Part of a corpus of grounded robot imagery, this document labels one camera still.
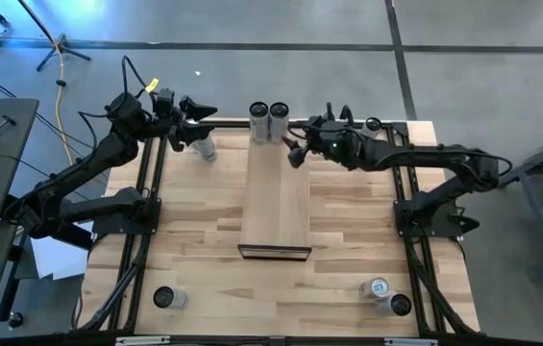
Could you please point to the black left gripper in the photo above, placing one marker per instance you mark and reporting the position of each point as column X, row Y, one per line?
column 165, row 126

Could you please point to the white beverage can black lid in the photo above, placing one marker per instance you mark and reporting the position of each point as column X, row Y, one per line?
column 279, row 126
column 164, row 297
column 206, row 150
column 398, row 304
column 258, row 126
column 373, row 125

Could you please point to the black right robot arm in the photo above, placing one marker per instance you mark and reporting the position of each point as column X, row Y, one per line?
column 420, row 156

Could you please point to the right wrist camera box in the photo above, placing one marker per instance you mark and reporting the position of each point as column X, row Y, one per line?
column 332, row 129

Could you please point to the black caster wheel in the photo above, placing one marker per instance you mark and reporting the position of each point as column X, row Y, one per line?
column 15, row 320

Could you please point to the white beverage can silver lid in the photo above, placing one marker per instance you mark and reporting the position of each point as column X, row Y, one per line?
column 377, row 287

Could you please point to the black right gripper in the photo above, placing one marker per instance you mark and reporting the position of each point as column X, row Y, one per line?
column 336, row 151

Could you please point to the silver bracket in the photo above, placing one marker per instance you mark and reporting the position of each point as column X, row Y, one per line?
column 141, row 340
column 410, row 342

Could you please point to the wooden shelf black metal frame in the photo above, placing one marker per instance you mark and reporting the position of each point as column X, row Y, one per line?
column 276, row 202

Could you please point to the black table clamp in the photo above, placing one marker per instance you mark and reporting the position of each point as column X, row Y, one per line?
column 346, row 115

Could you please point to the dark metal table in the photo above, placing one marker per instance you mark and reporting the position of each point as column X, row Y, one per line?
column 540, row 216

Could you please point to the black tripod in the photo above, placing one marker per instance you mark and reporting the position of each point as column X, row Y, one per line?
column 62, row 44

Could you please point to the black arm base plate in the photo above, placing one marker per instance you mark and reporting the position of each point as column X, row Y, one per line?
column 107, row 226
column 405, row 226

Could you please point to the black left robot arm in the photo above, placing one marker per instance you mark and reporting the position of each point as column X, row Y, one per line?
column 83, row 165

